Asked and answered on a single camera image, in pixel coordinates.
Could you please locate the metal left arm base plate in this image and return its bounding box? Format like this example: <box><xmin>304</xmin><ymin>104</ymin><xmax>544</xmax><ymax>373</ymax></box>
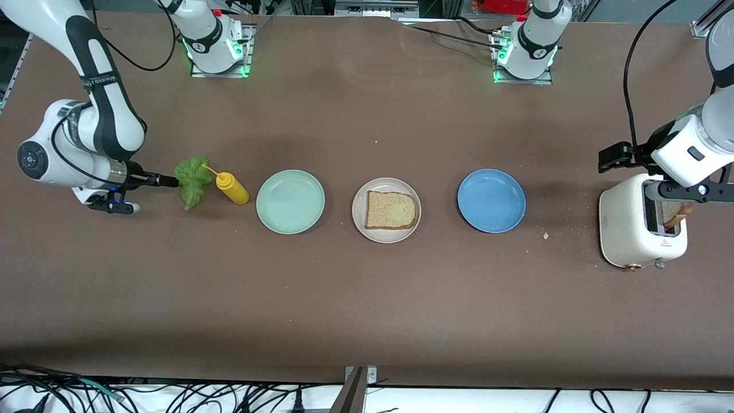
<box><xmin>492</xmin><ymin>32</ymin><xmax>554</xmax><ymax>85</ymax></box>

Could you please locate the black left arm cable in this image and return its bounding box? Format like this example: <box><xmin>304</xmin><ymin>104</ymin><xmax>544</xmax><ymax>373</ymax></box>
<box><xmin>623</xmin><ymin>0</ymin><xmax>680</xmax><ymax>167</ymax></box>

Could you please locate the cream white toaster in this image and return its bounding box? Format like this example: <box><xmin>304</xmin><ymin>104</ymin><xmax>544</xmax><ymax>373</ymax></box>
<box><xmin>599</xmin><ymin>173</ymin><xmax>689</xmax><ymax>270</ymax></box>

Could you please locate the beige plate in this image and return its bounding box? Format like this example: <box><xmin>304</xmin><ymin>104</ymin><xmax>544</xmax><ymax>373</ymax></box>
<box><xmin>352</xmin><ymin>177</ymin><xmax>422</xmax><ymax>244</ymax></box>

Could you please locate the brown bread slice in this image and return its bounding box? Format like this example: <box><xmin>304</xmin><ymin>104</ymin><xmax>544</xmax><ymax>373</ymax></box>
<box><xmin>365</xmin><ymin>190</ymin><xmax>417</xmax><ymax>230</ymax></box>
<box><xmin>661</xmin><ymin>201</ymin><xmax>693</xmax><ymax>229</ymax></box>

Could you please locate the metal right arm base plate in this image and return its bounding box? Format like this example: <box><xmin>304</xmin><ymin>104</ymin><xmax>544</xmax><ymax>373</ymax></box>
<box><xmin>190</xmin><ymin>23</ymin><xmax>253</xmax><ymax>78</ymax></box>

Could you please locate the teal cable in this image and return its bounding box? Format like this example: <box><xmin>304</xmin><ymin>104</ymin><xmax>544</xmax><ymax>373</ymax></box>
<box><xmin>77</xmin><ymin>377</ymin><xmax>124</xmax><ymax>400</ymax></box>

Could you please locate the aluminium frame profile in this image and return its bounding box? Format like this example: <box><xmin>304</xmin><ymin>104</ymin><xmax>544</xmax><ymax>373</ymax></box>
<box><xmin>691</xmin><ymin>0</ymin><xmax>734</xmax><ymax>39</ymax></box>

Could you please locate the silver corner bracket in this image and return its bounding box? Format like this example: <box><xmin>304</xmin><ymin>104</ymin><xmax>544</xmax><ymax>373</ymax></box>
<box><xmin>344</xmin><ymin>366</ymin><xmax>377</xmax><ymax>386</ymax></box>

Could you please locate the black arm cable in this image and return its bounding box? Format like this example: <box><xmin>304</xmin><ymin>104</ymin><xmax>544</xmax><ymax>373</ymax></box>
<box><xmin>623</xmin><ymin>0</ymin><xmax>680</xmax><ymax>167</ymax></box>
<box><xmin>50</xmin><ymin>0</ymin><xmax>177</xmax><ymax>187</ymax></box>

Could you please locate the mint green plate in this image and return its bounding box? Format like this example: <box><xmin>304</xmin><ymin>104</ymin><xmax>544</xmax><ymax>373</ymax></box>
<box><xmin>256</xmin><ymin>169</ymin><xmax>326</xmax><ymax>235</ymax></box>

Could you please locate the blue plate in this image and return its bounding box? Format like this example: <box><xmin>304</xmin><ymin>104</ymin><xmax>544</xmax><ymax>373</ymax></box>
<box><xmin>457</xmin><ymin>169</ymin><xmax>526</xmax><ymax>233</ymax></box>

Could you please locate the grey metal bar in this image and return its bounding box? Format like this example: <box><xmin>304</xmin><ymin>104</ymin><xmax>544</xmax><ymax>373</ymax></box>
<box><xmin>329</xmin><ymin>367</ymin><xmax>366</xmax><ymax>413</ymax></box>

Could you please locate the red box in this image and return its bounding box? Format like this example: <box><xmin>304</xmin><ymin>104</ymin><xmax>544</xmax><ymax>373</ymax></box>
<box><xmin>473</xmin><ymin>0</ymin><xmax>529</xmax><ymax>15</ymax></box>

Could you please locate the green lettuce leaf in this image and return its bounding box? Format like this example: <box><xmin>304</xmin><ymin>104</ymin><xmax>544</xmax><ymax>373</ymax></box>
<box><xmin>174</xmin><ymin>156</ymin><xmax>213</xmax><ymax>211</ymax></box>

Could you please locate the grey metal device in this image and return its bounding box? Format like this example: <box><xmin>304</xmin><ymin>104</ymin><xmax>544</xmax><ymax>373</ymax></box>
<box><xmin>334</xmin><ymin>0</ymin><xmax>420</xmax><ymax>18</ymax></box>

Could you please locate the yellow mustard squeeze bottle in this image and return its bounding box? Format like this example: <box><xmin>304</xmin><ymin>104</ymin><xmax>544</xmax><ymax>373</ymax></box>
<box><xmin>202</xmin><ymin>163</ymin><xmax>250</xmax><ymax>206</ymax></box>

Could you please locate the black cable on table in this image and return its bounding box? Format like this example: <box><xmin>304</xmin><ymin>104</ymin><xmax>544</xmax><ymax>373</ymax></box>
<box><xmin>401</xmin><ymin>23</ymin><xmax>505</xmax><ymax>51</ymax></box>

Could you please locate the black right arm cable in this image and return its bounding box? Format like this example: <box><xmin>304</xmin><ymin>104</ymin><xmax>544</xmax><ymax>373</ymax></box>
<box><xmin>50</xmin><ymin>0</ymin><xmax>177</xmax><ymax>187</ymax></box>

